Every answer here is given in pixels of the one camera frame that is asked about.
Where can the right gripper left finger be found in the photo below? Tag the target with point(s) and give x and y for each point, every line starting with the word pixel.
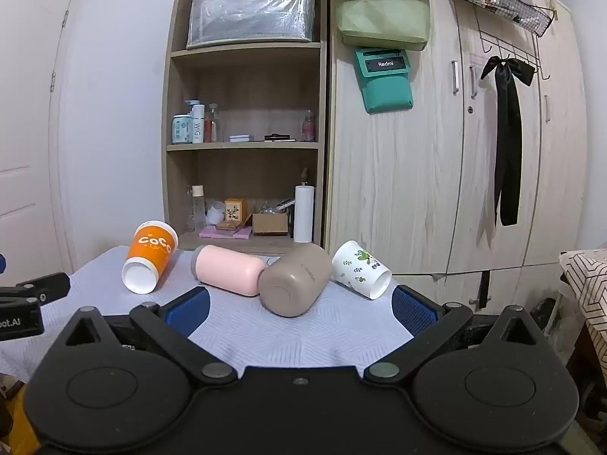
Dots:
pixel 167 329

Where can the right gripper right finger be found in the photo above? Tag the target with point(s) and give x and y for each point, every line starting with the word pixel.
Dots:
pixel 433 327

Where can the pink tumbler grey lid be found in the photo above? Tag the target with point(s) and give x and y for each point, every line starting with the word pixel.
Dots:
pixel 227 270

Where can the orange paper cup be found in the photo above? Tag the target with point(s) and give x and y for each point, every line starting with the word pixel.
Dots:
pixel 151 250

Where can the white patterned tablecloth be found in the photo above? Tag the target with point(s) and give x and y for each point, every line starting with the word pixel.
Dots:
pixel 341 329

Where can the white green-print mug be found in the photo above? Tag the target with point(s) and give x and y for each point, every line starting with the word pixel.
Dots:
pixel 360 271

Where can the pink flat box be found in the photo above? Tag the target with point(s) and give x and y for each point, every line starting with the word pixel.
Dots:
pixel 213 232

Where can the taupe tumbler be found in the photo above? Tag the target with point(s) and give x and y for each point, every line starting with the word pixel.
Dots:
pixel 291 285

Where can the clear bottle tan cap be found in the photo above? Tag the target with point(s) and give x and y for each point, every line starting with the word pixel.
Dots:
pixel 198 208

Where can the small wooden printed box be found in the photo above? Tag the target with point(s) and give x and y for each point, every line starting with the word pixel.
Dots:
pixel 235 210

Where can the small cardboard box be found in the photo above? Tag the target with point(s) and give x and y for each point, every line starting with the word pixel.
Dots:
pixel 270 224

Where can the wooden wardrobe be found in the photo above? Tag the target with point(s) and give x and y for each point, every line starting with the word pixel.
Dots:
pixel 415 187

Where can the geometric patterned cloth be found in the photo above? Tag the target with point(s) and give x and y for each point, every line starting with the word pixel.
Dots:
pixel 586 273

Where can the white paper towel roll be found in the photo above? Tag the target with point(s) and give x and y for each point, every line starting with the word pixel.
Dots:
pixel 303 219

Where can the wooden open shelf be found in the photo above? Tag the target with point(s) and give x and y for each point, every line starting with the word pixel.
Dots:
pixel 262 90

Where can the teal white canister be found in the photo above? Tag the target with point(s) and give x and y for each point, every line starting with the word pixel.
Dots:
pixel 181 129

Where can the red clear bottle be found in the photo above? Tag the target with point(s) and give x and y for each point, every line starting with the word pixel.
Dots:
pixel 210 131

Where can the white spray bottle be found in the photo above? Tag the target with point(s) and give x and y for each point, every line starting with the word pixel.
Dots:
pixel 197 116

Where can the small pink bottle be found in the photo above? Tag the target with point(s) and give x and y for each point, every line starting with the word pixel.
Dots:
pixel 308 127

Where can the teal hanging pouch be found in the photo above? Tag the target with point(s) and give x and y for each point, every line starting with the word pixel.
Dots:
pixel 383 78

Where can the black ribbon bow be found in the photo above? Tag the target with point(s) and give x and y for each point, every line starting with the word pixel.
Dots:
pixel 509 145

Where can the white door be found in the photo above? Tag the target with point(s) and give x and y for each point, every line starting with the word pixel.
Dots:
pixel 31 32

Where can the olive green pouch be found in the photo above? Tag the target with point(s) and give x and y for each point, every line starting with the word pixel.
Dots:
pixel 400 24

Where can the plastic-wrapped storage box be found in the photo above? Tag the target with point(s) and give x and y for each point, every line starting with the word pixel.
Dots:
pixel 218 22

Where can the black wire basket rack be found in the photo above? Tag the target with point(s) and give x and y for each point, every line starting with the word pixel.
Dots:
pixel 534 19

